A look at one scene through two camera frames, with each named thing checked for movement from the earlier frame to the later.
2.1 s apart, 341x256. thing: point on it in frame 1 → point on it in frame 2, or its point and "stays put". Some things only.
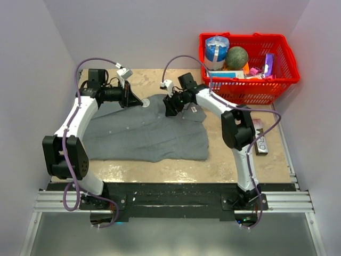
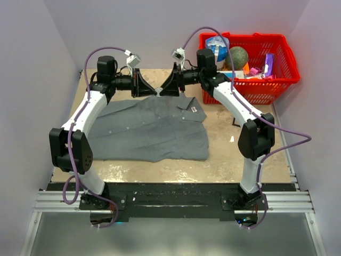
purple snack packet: x=269 y=64 stays put
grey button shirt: x=145 y=134 stays put
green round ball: x=237 y=57 stays put
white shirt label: x=194 y=109 stays put
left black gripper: x=129 y=99 → x=140 y=87
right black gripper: x=171 y=106 → x=170 y=87
